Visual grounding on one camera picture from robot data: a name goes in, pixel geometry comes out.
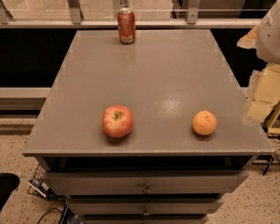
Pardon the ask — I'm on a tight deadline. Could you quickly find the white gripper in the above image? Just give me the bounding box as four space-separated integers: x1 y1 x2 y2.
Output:
237 0 280 125

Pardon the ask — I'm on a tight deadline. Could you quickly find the orange fruit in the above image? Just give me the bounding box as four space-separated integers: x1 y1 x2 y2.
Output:
192 110 217 135

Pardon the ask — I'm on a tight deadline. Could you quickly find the orange soda can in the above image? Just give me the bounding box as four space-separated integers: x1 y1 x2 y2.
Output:
118 7 135 44

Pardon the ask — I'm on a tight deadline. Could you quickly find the grey drawer cabinet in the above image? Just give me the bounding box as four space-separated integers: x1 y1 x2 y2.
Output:
24 30 273 224

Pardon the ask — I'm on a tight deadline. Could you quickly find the top drawer with knob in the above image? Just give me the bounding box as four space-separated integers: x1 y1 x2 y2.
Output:
43 171 248 196

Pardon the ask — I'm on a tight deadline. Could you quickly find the drawer with knob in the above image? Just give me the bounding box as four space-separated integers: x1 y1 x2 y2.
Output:
43 171 248 196
67 198 222 216

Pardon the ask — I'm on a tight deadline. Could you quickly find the red apple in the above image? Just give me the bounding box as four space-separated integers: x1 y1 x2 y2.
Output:
102 105 133 138

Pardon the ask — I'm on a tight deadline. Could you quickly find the middle drawer with knob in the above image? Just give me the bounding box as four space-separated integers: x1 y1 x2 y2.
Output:
67 198 222 216

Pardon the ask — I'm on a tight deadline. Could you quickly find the metal window railing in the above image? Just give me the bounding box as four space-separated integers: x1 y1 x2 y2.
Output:
0 0 259 29

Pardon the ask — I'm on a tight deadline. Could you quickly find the yellow frame stand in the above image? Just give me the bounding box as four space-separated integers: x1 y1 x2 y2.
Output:
264 101 280 134

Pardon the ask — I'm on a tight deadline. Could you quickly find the black floor cable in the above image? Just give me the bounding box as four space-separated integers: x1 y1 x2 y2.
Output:
36 203 69 224

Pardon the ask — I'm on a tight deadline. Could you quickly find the wire basket on floor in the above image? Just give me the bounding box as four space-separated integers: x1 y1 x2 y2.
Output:
28 165 54 200

